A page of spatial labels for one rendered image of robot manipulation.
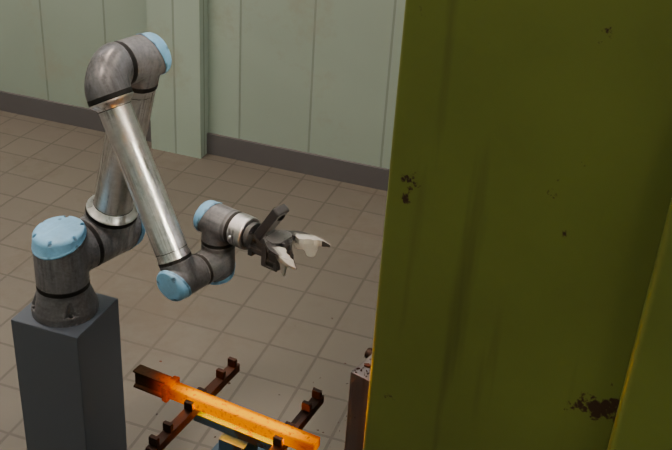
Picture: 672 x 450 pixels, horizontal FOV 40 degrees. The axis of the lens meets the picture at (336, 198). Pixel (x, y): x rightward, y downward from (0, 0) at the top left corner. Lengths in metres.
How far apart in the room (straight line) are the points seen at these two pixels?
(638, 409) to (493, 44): 0.52
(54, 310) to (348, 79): 2.39
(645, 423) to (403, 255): 0.45
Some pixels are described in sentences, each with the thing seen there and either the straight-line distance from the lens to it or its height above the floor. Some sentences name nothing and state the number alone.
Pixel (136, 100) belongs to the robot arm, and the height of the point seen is 1.26.
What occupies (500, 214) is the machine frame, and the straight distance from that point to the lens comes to 1.37.
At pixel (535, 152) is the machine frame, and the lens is 1.31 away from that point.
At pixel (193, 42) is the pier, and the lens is 4.87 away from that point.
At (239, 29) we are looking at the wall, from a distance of 4.84.
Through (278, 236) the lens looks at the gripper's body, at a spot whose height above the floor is 1.02.
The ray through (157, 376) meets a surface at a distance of 2.02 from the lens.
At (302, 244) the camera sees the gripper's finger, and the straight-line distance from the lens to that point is 2.35.
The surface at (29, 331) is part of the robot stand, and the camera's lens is 2.82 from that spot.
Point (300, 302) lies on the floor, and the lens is 3.91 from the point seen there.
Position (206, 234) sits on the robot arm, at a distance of 2.45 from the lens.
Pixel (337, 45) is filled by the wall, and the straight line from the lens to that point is 4.66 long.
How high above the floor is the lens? 2.19
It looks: 28 degrees down
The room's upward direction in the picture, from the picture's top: 4 degrees clockwise
